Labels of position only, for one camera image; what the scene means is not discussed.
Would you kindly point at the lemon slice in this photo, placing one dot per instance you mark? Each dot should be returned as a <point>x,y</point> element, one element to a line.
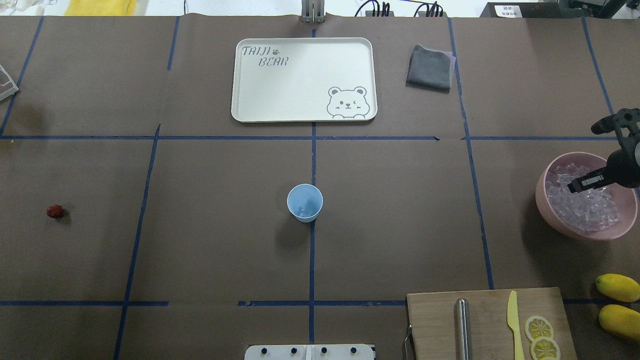
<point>538,327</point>
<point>545,348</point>

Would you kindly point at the aluminium frame post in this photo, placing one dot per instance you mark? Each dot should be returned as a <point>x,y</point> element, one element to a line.
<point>313,11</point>

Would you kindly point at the clear ice cubes pile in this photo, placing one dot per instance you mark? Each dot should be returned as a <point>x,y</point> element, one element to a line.
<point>588,211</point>

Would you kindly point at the yellow cloth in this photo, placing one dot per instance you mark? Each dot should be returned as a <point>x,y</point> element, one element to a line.
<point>101,8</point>

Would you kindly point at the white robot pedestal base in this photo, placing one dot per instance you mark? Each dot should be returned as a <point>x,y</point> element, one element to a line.
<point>356,351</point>

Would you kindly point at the yellow plastic knife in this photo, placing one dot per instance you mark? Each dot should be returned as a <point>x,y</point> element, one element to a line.
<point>512,319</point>

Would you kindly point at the steel muddler black tip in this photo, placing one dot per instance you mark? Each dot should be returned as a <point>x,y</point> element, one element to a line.
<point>463,349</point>

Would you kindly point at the white wire cup rack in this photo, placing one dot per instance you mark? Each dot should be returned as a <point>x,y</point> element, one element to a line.
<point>8,86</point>

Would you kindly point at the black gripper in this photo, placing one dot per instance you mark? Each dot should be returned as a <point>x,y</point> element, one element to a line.
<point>625,168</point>

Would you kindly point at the bamboo cutting board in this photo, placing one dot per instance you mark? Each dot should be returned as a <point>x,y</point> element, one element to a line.
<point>434,322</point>

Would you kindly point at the cream bear serving tray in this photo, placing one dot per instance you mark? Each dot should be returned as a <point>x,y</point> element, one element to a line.
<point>287,80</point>

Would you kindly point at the whole yellow lemon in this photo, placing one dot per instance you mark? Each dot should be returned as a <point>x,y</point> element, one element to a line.
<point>620,321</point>
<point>618,287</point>

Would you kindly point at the red strawberry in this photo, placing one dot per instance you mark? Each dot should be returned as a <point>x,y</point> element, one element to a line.
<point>55,211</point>

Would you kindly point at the pink bowl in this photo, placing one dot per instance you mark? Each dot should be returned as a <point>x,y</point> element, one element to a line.
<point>626,199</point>

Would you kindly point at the grey folded cloth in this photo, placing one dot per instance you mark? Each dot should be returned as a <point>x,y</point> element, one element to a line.
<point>431,69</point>

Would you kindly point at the light blue plastic cup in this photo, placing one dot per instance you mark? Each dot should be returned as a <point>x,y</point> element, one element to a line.
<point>304,202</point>

